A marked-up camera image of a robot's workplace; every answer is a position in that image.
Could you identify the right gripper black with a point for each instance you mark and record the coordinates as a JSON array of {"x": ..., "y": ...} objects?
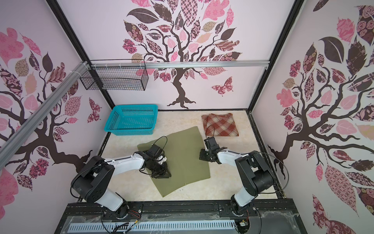
[{"x": 202, "y": 157}]

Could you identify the aluminium rail left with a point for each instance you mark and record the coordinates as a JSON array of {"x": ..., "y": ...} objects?
[{"x": 9, "y": 149}]

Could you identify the red plaid skirt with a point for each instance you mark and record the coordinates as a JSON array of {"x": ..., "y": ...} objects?
[{"x": 219, "y": 125}]

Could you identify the aluminium rail back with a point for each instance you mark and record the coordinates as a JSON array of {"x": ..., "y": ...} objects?
[{"x": 193, "y": 64}]

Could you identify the white slotted cable duct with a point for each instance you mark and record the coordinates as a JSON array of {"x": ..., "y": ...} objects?
[{"x": 151, "y": 227}]

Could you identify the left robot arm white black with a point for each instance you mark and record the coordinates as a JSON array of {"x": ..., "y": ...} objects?
[{"x": 92, "y": 182}]

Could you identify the aluminium rail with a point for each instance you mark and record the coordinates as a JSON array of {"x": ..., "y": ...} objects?
[
  {"x": 9, "y": 149},
  {"x": 193, "y": 64}
]

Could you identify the teal plastic basket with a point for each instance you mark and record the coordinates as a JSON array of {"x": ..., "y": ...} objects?
[{"x": 132, "y": 120}]

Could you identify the olive green skirt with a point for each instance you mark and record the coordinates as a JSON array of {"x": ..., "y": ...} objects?
[{"x": 182, "y": 150}]

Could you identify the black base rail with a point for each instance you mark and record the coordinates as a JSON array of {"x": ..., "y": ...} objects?
[{"x": 264, "y": 216}]

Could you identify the black wire basket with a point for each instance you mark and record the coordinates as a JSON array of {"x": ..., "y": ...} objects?
[{"x": 116, "y": 74}]

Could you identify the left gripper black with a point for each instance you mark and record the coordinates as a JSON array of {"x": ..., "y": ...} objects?
[{"x": 163, "y": 173}]

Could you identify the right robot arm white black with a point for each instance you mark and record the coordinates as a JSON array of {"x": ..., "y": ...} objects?
[{"x": 255, "y": 173}]

